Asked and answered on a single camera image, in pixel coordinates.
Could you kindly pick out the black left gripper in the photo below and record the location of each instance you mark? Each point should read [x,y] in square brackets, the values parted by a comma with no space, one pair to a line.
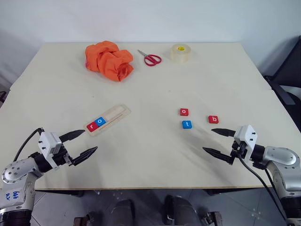
[62,156]

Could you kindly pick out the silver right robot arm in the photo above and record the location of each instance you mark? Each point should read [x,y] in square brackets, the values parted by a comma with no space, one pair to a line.
[279,155]

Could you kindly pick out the red letter tile r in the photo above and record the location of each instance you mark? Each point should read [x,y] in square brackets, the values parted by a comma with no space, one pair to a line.
[92,126]

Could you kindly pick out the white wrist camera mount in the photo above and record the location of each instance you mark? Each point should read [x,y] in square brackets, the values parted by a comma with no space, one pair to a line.
[48,143]
[245,134]

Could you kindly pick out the blue letter tile t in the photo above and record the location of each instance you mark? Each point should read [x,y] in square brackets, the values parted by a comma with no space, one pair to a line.
[187,124]

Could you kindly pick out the crumpled orange cloth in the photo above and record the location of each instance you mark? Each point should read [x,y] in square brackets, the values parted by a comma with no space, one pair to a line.
[108,60]

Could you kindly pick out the dark rounded shape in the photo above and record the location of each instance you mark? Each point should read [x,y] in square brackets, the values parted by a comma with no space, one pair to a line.
[181,212]

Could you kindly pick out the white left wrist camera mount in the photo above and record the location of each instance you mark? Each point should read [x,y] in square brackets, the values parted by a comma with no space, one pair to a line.
[48,143]

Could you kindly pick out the red letter tile o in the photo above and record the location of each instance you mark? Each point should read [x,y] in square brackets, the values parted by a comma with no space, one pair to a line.
[184,112]

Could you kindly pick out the wooden letter tray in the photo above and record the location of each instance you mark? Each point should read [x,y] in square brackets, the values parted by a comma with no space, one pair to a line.
[117,110]

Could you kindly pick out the blue letter tile o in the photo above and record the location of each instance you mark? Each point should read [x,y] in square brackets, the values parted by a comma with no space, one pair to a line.
[100,121]

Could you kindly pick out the clear tape roll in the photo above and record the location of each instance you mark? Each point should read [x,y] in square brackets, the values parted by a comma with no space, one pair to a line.
[179,55]

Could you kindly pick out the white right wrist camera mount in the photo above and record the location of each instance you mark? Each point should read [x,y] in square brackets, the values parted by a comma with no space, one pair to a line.
[245,134]

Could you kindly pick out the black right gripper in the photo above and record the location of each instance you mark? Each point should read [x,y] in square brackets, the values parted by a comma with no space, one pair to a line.
[241,151]

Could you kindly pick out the red letter tile b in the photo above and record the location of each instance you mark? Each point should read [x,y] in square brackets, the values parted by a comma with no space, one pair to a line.
[214,119]

